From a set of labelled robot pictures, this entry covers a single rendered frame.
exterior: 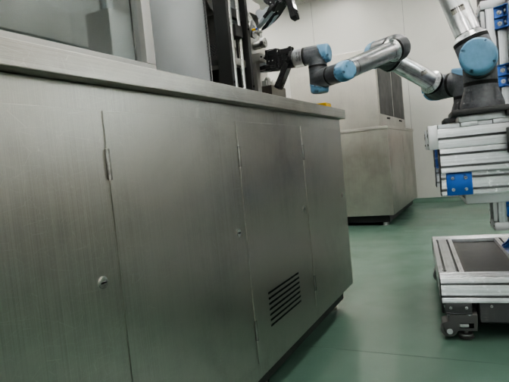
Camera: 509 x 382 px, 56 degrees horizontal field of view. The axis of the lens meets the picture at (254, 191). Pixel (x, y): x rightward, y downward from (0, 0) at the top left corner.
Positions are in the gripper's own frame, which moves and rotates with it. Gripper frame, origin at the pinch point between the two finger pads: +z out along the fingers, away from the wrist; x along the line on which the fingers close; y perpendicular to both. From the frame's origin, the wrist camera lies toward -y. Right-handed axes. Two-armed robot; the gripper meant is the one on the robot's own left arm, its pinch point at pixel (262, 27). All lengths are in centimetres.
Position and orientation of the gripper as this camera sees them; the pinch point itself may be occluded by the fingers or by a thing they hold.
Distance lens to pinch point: 208.7
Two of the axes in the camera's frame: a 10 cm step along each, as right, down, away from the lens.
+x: -4.4, 0.9, -8.9
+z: -6.2, 6.8, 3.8
